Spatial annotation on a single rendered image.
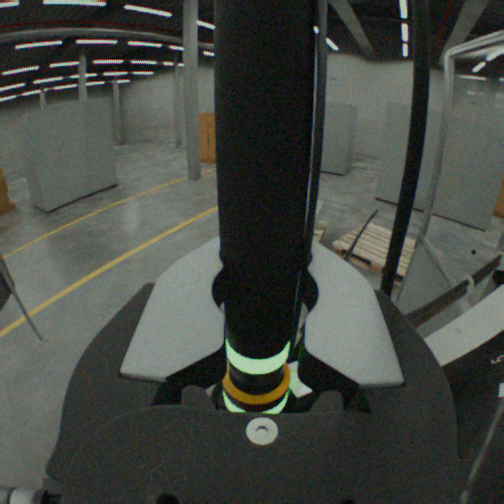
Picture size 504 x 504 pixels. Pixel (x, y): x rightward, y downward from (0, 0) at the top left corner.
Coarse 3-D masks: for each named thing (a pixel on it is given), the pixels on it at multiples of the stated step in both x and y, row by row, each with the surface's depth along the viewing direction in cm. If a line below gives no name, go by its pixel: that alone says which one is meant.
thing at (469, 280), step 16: (416, 0) 7; (416, 16) 7; (416, 32) 8; (416, 48) 8; (416, 64) 9; (416, 80) 9; (416, 96) 10; (416, 112) 10; (416, 128) 10; (416, 144) 11; (416, 160) 11; (416, 176) 12; (400, 192) 13; (400, 208) 13; (400, 224) 13; (400, 240) 14; (400, 256) 14; (496, 256) 30; (384, 272) 15; (480, 272) 27; (384, 288) 16; (464, 288) 25; (432, 304) 22
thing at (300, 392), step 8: (296, 368) 18; (296, 392) 17; (304, 392) 17; (312, 392) 17; (288, 400) 18; (296, 400) 16; (304, 400) 17; (312, 400) 18; (288, 408) 17; (296, 408) 17; (304, 408) 17
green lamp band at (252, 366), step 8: (288, 344) 13; (232, 352) 12; (232, 360) 13; (240, 360) 12; (248, 360) 12; (256, 360) 12; (264, 360) 12; (272, 360) 12; (280, 360) 13; (240, 368) 13; (248, 368) 12; (256, 368) 12; (264, 368) 12; (272, 368) 12
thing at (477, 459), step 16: (496, 336) 18; (480, 352) 18; (496, 352) 15; (448, 368) 20; (464, 368) 17; (480, 368) 15; (496, 368) 13; (464, 384) 15; (480, 384) 13; (496, 384) 12; (464, 400) 13; (480, 400) 11; (496, 400) 10; (464, 416) 11; (480, 416) 10; (496, 416) 9; (464, 432) 10; (480, 432) 9; (496, 432) 8; (464, 448) 9; (480, 448) 8; (496, 448) 7; (464, 464) 8; (480, 464) 7; (496, 464) 6; (480, 480) 6; (496, 480) 5; (464, 496) 6; (480, 496) 5; (496, 496) 4
